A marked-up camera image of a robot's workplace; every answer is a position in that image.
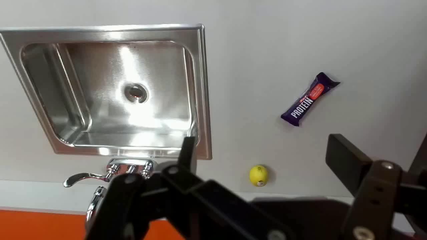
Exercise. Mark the stainless steel sink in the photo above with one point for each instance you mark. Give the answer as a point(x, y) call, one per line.
point(111, 67)

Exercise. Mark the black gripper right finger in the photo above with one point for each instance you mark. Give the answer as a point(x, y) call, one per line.
point(378, 200)

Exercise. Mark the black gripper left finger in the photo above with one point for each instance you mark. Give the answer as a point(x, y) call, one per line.
point(187, 204)

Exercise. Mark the small yellow lemon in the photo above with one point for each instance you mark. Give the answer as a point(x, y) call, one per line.
point(259, 175)

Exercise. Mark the purple candy bar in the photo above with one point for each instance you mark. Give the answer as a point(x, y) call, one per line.
point(307, 100)

